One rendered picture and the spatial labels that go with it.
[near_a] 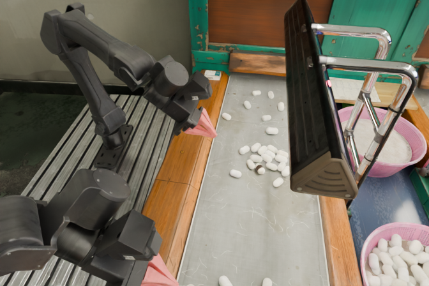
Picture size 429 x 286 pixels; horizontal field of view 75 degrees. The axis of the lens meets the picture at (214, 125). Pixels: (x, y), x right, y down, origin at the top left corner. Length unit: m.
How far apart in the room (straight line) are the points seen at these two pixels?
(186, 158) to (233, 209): 0.20
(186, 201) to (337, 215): 0.35
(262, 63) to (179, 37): 1.07
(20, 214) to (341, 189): 0.38
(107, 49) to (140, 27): 1.43
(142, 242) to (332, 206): 0.49
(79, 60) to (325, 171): 0.68
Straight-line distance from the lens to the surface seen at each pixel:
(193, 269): 0.65
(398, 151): 1.00
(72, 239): 0.43
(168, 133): 1.01
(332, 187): 0.37
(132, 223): 0.38
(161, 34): 2.08
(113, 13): 2.14
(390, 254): 0.76
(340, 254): 0.68
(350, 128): 0.81
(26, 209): 0.42
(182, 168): 0.76
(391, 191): 0.96
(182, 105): 0.64
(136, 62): 0.65
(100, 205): 0.39
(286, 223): 0.71
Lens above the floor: 1.34
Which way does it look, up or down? 41 degrees down
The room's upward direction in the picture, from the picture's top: straight up
